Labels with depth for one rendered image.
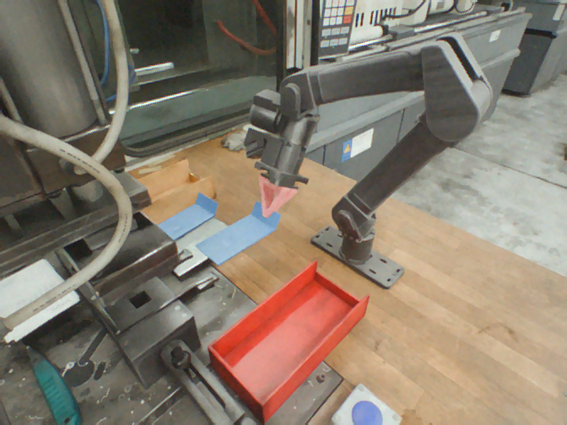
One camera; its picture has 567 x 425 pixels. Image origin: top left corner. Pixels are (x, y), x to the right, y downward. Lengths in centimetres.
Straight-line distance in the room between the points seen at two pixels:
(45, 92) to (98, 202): 14
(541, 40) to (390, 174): 436
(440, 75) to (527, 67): 444
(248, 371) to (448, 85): 49
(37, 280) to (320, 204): 61
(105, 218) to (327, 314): 39
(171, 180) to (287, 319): 51
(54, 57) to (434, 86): 42
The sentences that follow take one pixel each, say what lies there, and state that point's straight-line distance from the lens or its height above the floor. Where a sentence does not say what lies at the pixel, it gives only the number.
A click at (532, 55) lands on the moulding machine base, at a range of 490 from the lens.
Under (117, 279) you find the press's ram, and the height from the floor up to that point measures 113.
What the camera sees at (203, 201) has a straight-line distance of 85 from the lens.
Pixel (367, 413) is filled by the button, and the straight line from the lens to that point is 54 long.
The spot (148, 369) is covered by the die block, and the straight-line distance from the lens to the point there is 58.
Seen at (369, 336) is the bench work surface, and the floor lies 90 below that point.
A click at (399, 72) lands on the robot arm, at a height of 129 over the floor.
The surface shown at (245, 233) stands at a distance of 66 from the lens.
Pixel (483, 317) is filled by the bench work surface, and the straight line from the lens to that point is 73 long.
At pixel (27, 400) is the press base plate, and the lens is 68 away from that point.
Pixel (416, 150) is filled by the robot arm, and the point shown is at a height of 118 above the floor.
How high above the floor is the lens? 143
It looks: 38 degrees down
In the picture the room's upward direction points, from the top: straight up
